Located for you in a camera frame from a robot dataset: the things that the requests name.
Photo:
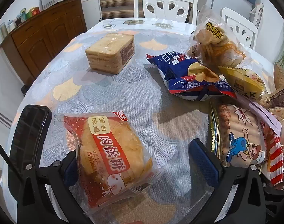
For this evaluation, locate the blue snack bag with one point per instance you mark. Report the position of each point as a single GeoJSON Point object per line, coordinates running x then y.
{"type": "Point", "coordinates": [183, 74]}

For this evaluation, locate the black smartphone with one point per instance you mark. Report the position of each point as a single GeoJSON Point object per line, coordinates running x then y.
{"type": "Point", "coordinates": [27, 133]}

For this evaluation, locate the red pastry packet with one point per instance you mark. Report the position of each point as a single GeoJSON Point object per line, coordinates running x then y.
{"type": "Point", "coordinates": [114, 149]}

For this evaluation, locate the pale cracker packet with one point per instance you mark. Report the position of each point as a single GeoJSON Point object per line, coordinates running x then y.
{"type": "Point", "coordinates": [280, 112]}

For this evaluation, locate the brown patterned snack packet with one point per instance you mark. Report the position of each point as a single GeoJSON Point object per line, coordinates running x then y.
{"type": "Point", "coordinates": [280, 98]}

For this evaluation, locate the red tin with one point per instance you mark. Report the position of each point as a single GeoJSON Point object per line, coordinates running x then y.
{"type": "Point", "coordinates": [35, 11]}

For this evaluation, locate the brown wooden cabinet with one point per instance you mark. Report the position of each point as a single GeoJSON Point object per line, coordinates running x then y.
{"type": "Point", "coordinates": [44, 37]}

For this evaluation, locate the white paper slip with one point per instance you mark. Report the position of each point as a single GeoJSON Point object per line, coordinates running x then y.
{"type": "Point", "coordinates": [263, 114]}

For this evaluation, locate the leaf print tablecloth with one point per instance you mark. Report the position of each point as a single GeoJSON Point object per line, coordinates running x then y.
{"type": "Point", "coordinates": [123, 98]}

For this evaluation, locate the white plastic chair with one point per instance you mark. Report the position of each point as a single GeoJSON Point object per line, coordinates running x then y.
{"type": "Point", "coordinates": [239, 28]}
{"type": "Point", "coordinates": [164, 4]}

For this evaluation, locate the glass jar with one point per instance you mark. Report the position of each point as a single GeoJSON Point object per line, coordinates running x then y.
{"type": "Point", "coordinates": [11, 25]}

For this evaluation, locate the striped curtain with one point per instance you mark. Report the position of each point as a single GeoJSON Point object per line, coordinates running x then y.
{"type": "Point", "coordinates": [118, 0]}

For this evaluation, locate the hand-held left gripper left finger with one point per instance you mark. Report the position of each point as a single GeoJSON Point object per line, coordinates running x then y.
{"type": "Point", "coordinates": [70, 172]}

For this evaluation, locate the cartoon print biscuit packet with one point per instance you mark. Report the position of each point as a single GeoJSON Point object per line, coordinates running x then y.
{"type": "Point", "coordinates": [239, 135]}

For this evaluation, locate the red striped snack packet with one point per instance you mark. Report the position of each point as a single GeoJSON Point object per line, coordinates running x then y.
{"type": "Point", "coordinates": [276, 158]}

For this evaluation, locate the wooden ribbed basket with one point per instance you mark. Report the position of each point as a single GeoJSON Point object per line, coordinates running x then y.
{"type": "Point", "coordinates": [281, 77]}

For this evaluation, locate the printed paper roll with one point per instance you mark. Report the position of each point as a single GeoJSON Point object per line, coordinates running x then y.
{"type": "Point", "coordinates": [259, 15]}

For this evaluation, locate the clear-wrapped cracker block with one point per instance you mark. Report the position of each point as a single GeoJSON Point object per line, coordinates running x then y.
{"type": "Point", "coordinates": [109, 49]}

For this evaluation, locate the yellow snack packet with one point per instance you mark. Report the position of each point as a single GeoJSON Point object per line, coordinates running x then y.
{"type": "Point", "coordinates": [246, 81]}

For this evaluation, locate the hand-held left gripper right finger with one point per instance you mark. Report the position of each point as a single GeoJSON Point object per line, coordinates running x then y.
{"type": "Point", "coordinates": [204, 163]}

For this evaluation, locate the clear bag of rice crackers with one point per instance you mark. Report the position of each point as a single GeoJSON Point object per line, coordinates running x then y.
{"type": "Point", "coordinates": [214, 44]}

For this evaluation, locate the metal canister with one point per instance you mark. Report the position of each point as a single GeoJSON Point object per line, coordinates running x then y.
{"type": "Point", "coordinates": [3, 29]}

